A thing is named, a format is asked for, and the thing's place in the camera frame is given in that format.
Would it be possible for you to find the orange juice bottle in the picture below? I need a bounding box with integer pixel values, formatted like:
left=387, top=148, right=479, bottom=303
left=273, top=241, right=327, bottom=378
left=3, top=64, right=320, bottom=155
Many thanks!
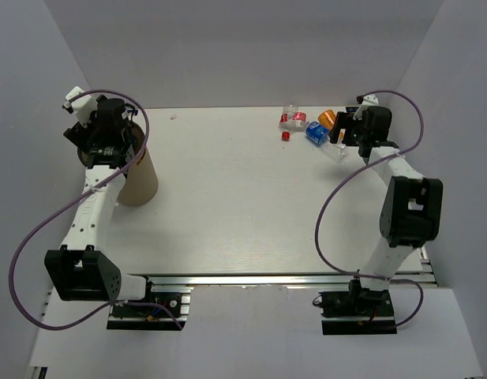
left=317, top=109, right=337, bottom=131

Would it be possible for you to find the blue label bottle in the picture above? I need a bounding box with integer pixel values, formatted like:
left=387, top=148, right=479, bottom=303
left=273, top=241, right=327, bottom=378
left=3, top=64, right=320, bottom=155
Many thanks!
left=305, top=122, right=347, bottom=163

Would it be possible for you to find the crushed red label bottle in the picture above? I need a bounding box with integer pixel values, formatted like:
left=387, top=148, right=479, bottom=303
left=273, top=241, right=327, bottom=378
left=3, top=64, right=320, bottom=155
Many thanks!
left=279, top=103, right=307, bottom=132

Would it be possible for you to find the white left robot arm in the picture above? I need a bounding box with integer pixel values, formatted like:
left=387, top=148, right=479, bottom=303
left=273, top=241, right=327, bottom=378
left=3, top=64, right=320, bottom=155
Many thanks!
left=44, top=87, right=157, bottom=315

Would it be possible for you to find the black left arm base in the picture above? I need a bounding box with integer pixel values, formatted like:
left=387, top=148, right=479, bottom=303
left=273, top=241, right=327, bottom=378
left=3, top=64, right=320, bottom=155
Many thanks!
left=107, top=278, right=192, bottom=332

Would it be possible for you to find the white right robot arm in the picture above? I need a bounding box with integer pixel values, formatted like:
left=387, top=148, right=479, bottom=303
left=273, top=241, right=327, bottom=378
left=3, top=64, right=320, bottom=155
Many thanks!
left=329, top=106, right=444, bottom=315

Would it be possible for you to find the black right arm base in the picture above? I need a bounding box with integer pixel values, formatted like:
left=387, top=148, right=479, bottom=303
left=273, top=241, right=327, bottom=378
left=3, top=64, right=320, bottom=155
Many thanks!
left=312, top=279, right=397, bottom=336

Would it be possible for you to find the brown cardboard cylinder bin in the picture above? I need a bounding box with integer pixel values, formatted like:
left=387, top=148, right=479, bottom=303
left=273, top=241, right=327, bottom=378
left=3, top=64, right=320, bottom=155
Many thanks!
left=78, top=121, right=159, bottom=207

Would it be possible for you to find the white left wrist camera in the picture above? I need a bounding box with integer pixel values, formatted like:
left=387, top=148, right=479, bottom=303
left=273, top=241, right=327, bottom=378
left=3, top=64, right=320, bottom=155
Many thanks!
left=62, top=86, right=97, bottom=129

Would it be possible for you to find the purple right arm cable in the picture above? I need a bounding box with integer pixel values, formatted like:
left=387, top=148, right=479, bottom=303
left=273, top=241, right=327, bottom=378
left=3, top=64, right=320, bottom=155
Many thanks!
left=314, top=90, right=425, bottom=328

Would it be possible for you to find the aluminium table front rail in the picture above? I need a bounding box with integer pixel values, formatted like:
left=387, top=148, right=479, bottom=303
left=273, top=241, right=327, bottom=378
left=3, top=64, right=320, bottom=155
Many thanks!
left=128, top=272, right=437, bottom=287

